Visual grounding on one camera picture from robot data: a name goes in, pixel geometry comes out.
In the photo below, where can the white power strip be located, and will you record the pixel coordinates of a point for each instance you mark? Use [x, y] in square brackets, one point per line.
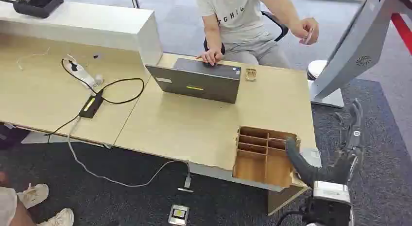
[82, 73]

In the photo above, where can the white raised counter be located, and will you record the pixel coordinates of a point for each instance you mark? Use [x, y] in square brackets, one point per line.
[96, 25]

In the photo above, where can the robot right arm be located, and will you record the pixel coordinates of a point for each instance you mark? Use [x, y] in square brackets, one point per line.
[331, 213]

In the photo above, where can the grey kiosk stand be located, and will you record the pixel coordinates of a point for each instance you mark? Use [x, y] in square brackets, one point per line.
[354, 47]

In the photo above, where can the small silver floor device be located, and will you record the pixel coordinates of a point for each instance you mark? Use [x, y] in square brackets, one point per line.
[179, 215]

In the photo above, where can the white sneaker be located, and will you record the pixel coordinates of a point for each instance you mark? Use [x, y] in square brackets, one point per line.
[59, 218]
[33, 195]

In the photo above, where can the wooden card box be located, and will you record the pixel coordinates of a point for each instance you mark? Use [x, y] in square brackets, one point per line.
[251, 168]

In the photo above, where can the person's leg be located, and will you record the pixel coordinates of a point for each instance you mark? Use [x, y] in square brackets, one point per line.
[9, 208]

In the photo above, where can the person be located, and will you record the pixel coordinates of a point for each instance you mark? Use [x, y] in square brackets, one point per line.
[238, 21]

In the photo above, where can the black power adapter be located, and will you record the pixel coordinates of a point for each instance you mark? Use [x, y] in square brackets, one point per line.
[91, 105]

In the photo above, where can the person's right hand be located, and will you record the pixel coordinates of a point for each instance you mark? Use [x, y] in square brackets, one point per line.
[211, 56]

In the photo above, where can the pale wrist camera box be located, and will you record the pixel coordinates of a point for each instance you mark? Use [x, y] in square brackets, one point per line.
[331, 191]

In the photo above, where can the black office chair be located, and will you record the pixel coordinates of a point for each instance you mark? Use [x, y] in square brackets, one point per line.
[279, 23]

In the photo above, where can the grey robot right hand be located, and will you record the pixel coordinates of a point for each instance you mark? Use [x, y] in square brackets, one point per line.
[325, 176]

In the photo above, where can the red bar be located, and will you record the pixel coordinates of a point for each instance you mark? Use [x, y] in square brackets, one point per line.
[402, 29]

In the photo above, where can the grey laptop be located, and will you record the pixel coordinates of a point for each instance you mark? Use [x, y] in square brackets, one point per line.
[196, 84]

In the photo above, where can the small wooden card stand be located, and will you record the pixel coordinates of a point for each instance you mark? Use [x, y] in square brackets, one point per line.
[250, 75]

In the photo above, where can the person's left hand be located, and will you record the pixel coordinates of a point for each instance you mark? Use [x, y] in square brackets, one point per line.
[305, 26]

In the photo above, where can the white round base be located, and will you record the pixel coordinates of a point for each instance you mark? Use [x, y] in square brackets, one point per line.
[317, 68]

